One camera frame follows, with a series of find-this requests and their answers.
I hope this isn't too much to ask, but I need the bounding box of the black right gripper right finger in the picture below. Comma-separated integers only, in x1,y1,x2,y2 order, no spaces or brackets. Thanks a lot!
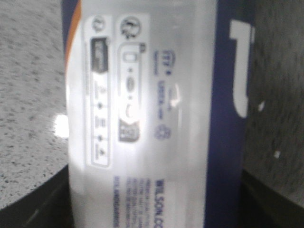
237,170,304,228

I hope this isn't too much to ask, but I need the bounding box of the white plastic tennis ball can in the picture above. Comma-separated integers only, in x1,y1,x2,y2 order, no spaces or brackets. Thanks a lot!
61,0,255,228

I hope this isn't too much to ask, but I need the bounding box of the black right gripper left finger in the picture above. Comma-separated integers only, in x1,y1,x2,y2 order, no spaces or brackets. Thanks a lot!
0,165,74,228

